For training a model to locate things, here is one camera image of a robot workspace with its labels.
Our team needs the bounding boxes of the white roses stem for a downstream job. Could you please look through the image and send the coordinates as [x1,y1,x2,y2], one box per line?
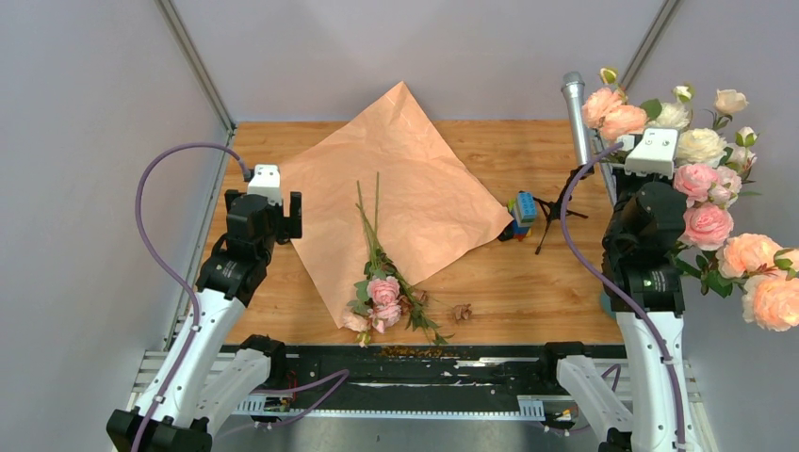
[646,85,726,168]

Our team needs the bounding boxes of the single rose stem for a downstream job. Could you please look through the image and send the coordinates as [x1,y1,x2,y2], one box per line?
[709,89,749,132]

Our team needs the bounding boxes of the pink roses stem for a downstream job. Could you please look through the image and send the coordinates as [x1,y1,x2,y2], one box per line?
[341,174,407,347]

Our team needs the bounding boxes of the brown kraft wrapping paper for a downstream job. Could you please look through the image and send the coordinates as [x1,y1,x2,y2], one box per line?
[279,84,511,324]

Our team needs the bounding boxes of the dried brown rose head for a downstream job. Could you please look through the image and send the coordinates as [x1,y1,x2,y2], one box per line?
[451,303,472,323]

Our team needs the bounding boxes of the peach roses stem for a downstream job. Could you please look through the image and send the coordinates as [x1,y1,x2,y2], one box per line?
[579,67,663,141]

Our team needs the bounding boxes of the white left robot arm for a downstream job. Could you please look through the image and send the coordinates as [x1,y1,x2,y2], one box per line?
[106,189,302,451]

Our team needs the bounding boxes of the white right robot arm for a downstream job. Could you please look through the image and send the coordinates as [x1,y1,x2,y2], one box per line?
[537,169,704,451]

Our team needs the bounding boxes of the peach roses in vase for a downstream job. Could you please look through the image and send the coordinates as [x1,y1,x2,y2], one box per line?
[671,126,799,333]

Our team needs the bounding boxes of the teal ceramic vase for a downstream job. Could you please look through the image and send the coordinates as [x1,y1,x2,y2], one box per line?
[600,292,612,315]

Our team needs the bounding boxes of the blue toy brick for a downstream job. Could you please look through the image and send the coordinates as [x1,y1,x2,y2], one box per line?
[514,191,537,227]

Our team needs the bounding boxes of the multicolour toy brick stack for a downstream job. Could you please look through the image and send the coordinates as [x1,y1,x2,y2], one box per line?
[497,199,533,242]

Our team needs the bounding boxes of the silver microphone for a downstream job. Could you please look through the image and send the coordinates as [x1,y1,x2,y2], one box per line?
[561,72,592,167]

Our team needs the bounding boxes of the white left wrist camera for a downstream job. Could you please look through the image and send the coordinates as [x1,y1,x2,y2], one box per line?
[246,164,284,206]

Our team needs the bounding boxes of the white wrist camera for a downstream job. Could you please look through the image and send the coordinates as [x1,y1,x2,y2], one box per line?
[246,164,284,206]
[615,127,679,179]

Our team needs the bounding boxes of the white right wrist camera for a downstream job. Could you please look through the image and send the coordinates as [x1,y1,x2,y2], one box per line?
[615,127,679,179]

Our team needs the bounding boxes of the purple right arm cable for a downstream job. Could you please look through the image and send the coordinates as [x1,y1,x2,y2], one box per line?
[559,141,688,452]

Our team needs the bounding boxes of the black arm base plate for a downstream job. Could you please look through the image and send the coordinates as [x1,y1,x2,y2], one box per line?
[227,344,626,415]

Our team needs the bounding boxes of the white slotted cable duct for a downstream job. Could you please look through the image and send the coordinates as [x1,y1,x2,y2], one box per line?
[236,393,546,422]

